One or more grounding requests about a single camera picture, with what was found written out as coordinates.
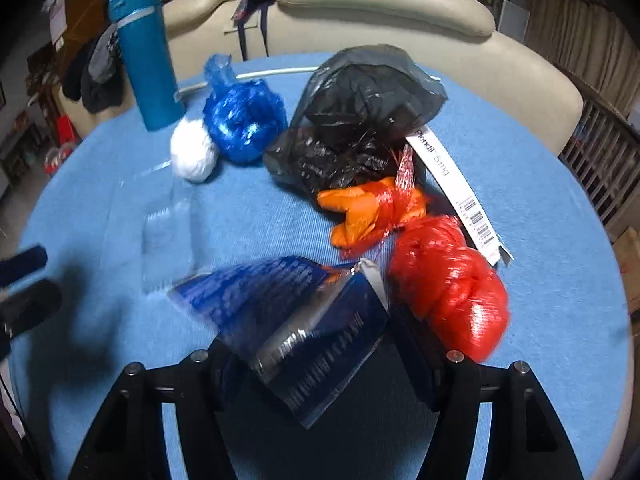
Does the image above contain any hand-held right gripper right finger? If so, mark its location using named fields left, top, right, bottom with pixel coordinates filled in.
left=392, top=309, right=586, bottom=480

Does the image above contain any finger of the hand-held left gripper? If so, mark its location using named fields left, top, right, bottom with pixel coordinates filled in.
left=0, top=245, right=49, bottom=287
left=0, top=279, right=64, bottom=342

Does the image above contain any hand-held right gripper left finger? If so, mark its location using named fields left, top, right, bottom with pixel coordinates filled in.
left=67, top=339, right=240, bottom=480

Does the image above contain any blue foil packet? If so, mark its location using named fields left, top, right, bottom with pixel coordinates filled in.
left=167, top=255, right=392, bottom=429

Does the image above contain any orange bag with red net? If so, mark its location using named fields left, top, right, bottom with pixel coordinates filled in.
left=316, top=145, right=430, bottom=250

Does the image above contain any white medicine box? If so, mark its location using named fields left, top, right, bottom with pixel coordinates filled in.
left=405, top=129, right=515, bottom=267

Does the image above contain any red plastic bag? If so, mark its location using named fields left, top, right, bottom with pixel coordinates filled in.
left=387, top=215, right=511, bottom=363

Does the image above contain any clear plastic packaging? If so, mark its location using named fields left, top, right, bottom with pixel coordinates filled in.
left=107, top=160, right=201, bottom=296

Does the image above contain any blue tablecloth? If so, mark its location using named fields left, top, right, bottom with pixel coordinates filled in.
left=10, top=52, right=632, bottom=480

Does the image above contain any white plastic bag ball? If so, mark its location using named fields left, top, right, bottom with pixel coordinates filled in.
left=170, top=116, right=220, bottom=182

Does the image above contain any dark clothes pile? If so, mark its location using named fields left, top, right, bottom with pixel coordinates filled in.
left=62, top=25, right=126, bottom=113

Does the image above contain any cardboard box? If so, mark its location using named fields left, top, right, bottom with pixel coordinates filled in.
left=612, top=227, right=640, bottom=283

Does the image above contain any teal thermos bottle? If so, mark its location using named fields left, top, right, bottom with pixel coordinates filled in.
left=108, top=0, right=187, bottom=132

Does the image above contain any blue plastic bag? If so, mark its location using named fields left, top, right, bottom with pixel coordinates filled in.
left=202, top=54, right=289, bottom=165

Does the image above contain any black plastic bag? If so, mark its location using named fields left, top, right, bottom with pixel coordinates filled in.
left=262, top=45, right=448, bottom=196

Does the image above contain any brown cabinet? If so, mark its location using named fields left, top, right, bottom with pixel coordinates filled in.
left=42, top=0, right=166, bottom=63

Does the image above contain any wooden crib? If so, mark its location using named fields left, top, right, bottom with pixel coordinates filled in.
left=560, top=75, right=640, bottom=241

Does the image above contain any white thin rod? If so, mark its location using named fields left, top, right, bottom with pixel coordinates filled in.
left=175, top=66, right=321, bottom=101

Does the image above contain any white panel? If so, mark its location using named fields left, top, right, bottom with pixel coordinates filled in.
left=492, top=0, right=531, bottom=43

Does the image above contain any cream leather sofa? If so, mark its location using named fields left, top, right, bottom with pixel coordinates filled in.
left=52, top=0, right=585, bottom=158

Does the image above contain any beige curtain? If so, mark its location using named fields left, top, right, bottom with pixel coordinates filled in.
left=525, top=0, right=640, bottom=111

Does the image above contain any patterned bag with straps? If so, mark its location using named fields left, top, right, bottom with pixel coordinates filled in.
left=232, top=0, right=276, bottom=61

